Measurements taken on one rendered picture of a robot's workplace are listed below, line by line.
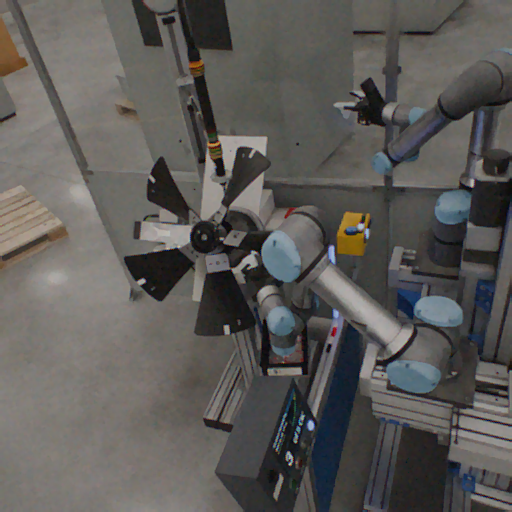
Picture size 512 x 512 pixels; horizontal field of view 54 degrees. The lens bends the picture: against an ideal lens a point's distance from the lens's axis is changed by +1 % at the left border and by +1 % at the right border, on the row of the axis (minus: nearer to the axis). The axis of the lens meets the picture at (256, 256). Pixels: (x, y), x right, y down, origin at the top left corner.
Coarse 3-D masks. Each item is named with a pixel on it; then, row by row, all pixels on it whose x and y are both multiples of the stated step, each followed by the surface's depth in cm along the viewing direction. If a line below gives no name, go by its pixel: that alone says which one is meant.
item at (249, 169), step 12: (240, 156) 181; (252, 156) 174; (264, 156) 170; (240, 168) 178; (252, 168) 172; (264, 168) 168; (240, 180) 174; (252, 180) 169; (228, 192) 178; (240, 192) 171; (228, 204) 174
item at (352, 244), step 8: (344, 216) 197; (352, 216) 196; (360, 216) 195; (368, 216) 194; (344, 224) 192; (352, 224) 192; (344, 232) 188; (344, 240) 188; (352, 240) 187; (360, 240) 185; (344, 248) 190; (352, 248) 189; (360, 248) 188
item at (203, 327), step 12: (216, 276) 178; (228, 276) 180; (204, 288) 176; (216, 288) 177; (228, 288) 179; (204, 300) 176; (216, 300) 176; (228, 300) 178; (240, 300) 180; (204, 312) 175; (216, 312) 176; (228, 312) 177; (240, 312) 179; (252, 312) 180; (204, 324) 175; (216, 324) 176; (228, 324) 177; (252, 324) 179; (216, 336) 176
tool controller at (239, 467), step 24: (264, 384) 120; (288, 384) 117; (240, 408) 117; (264, 408) 114; (288, 408) 115; (240, 432) 112; (264, 432) 109; (288, 432) 114; (312, 432) 125; (240, 456) 107; (264, 456) 104; (240, 480) 104; (264, 480) 103; (288, 480) 112; (240, 504) 112; (264, 504) 107; (288, 504) 111
